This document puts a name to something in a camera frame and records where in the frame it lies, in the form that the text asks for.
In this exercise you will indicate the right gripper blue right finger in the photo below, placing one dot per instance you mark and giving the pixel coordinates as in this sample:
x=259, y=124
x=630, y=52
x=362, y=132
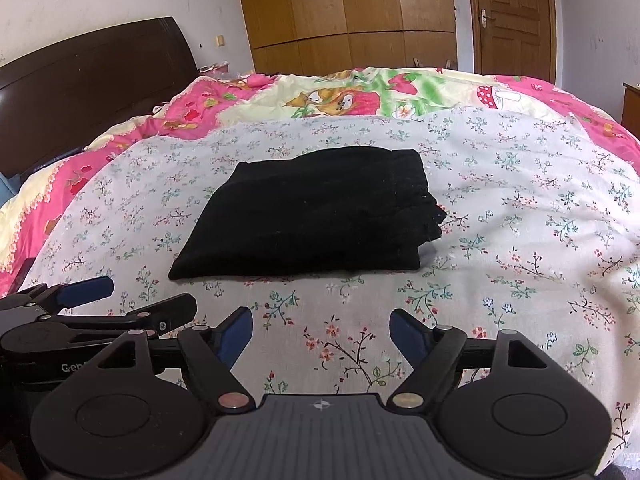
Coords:
x=414, y=340

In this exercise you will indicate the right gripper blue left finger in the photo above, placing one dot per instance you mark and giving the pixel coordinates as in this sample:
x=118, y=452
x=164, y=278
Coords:
x=232, y=336

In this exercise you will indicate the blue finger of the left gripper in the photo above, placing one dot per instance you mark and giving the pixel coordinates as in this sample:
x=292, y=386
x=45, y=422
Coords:
x=162, y=317
x=59, y=297

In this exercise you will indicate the black pants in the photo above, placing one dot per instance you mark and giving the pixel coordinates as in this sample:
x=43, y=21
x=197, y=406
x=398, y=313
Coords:
x=359, y=208

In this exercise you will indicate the blue pillow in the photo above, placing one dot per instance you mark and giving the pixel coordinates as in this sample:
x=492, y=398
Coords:
x=8, y=187

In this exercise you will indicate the white floral bed sheet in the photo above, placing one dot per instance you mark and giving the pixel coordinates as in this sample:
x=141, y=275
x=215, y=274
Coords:
x=541, y=236

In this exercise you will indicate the dark brown headboard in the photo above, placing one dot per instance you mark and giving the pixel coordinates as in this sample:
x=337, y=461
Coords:
x=58, y=99

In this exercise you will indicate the pink cartoon quilt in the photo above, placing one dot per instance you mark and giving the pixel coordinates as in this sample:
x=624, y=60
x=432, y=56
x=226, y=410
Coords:
x=28, y=218

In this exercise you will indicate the wooden side cabinet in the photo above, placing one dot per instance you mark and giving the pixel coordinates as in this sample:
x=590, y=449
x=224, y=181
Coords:
x=631, y=109

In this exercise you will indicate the wooden wardrobe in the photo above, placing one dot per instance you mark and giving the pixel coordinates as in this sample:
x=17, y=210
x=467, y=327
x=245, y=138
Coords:
x=319, y=37

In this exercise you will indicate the wooden door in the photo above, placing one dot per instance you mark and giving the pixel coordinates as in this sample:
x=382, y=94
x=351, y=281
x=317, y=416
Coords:
x=521, y=42

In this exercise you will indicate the metal door handle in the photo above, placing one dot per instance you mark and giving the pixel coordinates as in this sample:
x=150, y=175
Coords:
x=486, y=19

